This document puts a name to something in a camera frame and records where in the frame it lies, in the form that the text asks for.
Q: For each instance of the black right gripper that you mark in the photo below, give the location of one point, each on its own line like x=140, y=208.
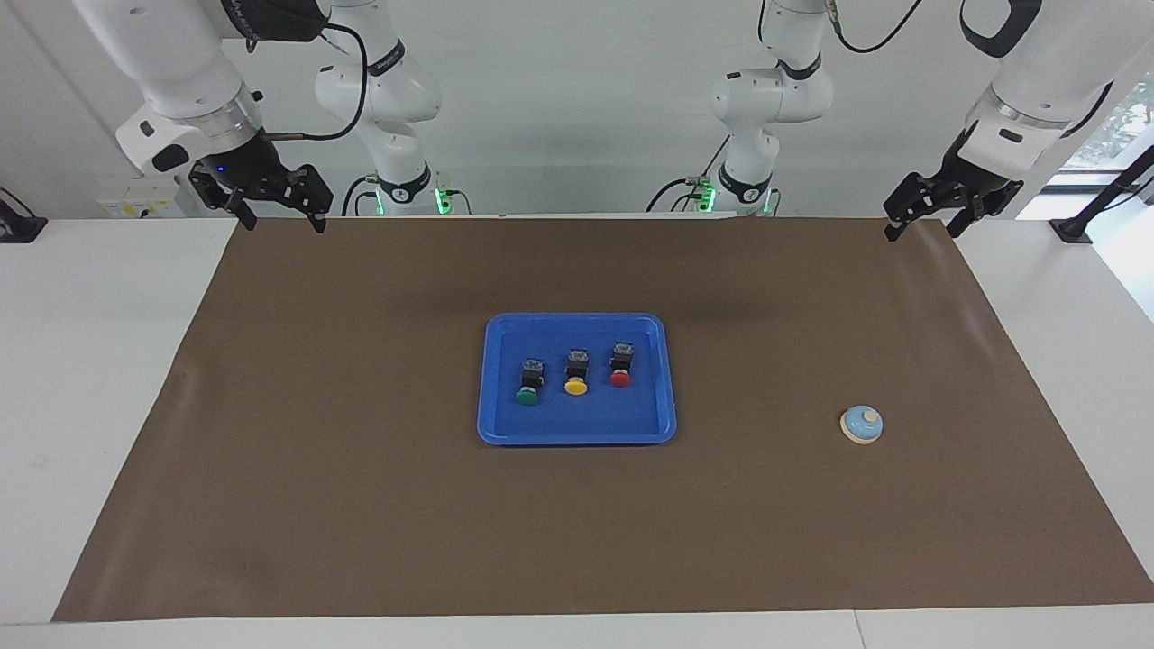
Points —
x=252, y=171

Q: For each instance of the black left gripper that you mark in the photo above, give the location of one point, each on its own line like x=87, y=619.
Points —
x=960, y=185

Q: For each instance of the light blue desk bell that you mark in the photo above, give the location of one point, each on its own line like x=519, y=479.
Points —
x=862, y=426

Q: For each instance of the green push button switch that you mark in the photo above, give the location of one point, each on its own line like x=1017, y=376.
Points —
x=529, y=389

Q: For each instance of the yellow push button switch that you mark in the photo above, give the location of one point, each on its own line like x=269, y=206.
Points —
x=576, y=383

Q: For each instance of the red push button switch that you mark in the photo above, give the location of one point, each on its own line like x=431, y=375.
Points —
x=620, y=374

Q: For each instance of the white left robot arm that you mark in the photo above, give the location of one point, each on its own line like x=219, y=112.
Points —
x=766, y=99

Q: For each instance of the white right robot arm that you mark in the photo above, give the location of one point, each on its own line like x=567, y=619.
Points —
x=180, y=63

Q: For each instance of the blue plastic tray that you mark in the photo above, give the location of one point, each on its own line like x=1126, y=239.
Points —
x=577, y=419

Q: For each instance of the black clamp stand with rod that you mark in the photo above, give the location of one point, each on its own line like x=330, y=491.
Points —
x=1104, y=198

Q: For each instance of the window with green foliage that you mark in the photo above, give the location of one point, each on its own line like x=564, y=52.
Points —
x=1113, y=126

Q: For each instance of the brown table mat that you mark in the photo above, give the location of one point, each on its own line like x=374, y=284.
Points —
x=577, y=523

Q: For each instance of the white wall power box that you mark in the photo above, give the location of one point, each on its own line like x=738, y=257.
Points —
x=135, y=204

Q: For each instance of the black clamp mount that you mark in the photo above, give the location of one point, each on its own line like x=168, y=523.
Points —
x=16, y=225

